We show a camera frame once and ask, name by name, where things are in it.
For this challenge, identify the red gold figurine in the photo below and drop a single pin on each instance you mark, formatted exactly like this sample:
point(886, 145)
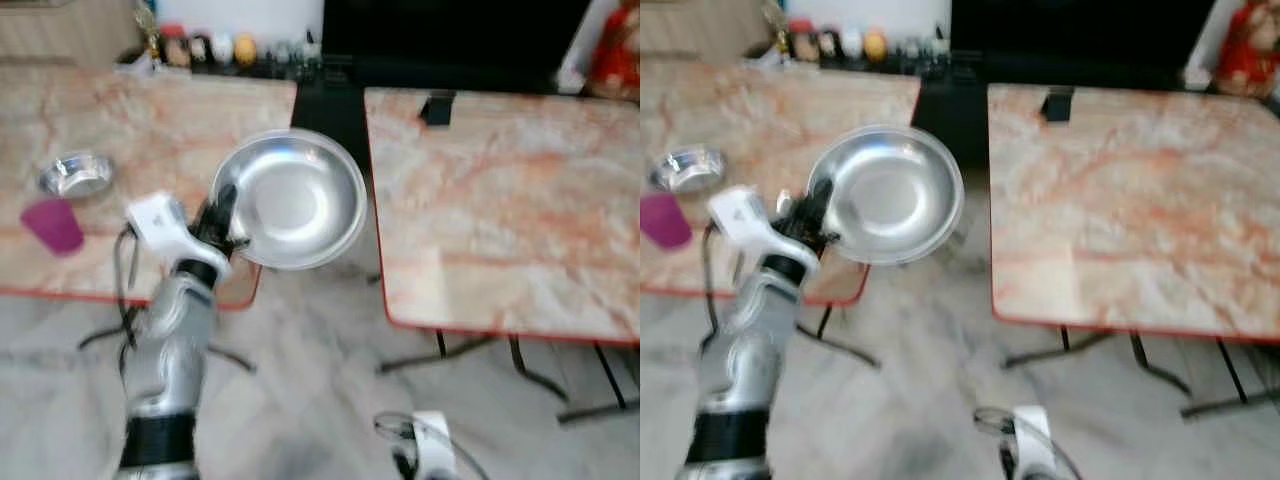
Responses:
point(1250, 50)
point(615, 55)

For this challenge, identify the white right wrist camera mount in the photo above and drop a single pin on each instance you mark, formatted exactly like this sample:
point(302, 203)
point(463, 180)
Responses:
point(430, 445)
point(1030, 440)

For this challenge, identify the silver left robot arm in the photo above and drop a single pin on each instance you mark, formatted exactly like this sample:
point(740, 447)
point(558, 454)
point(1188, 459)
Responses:
point(170, 350)
point(740, 360)

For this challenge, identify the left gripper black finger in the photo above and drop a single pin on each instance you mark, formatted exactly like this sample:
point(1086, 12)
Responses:
point(213, 218)
point(802, 213)
point(823, 202)
point(230, 205)

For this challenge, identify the red-lid glass jar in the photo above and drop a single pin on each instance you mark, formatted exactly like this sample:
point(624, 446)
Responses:
point(176, 47)
point(802, 42)

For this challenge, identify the light wooden cabinet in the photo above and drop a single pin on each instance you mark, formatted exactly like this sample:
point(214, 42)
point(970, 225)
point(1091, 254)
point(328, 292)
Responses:
point(700, 30)
point(60, 35)

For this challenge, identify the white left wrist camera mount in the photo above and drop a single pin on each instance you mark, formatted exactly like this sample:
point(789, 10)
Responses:
point(160, 220)
point(745, 215)

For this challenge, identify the gold trophy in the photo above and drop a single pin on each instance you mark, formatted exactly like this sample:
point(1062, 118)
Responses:
point(148, 32)
point(775, 26)

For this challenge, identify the purple plastic cup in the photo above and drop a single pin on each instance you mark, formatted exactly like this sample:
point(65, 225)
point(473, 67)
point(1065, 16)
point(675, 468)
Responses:
point(665, 220)
point(52, 225)

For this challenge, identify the yellow egg ornament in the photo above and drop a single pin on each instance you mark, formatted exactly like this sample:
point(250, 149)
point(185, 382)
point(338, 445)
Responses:
point(875, 46)
point(245, 50)

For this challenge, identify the round steel plate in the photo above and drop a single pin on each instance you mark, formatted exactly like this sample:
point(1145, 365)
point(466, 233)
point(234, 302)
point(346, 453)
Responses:
point(885, 195)
point(300, 200)

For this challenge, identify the small steel bowl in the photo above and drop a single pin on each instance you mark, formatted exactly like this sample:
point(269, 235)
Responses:
point(688, 170)
point(77, 175)

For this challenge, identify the white egg ornament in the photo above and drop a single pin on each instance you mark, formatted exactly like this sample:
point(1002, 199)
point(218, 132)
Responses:
point(851, 43)
point(222, 48)

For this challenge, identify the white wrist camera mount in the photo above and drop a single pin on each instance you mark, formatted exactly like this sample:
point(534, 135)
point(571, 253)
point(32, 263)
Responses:
point(430, 445)
point(745, 215)
point(160, 220)
point(1030, 440)

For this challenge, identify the black clip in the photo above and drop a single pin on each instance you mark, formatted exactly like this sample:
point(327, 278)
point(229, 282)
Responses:
point(1058, 103)
point(437, 108)

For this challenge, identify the dark egg ornament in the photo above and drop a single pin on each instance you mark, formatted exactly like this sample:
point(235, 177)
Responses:
point(200, 48)
point(828, 44)

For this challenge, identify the black television cabinet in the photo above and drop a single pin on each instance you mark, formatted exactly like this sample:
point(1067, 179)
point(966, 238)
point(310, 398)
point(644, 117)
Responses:
point(1080, 40)
point(450, 40)

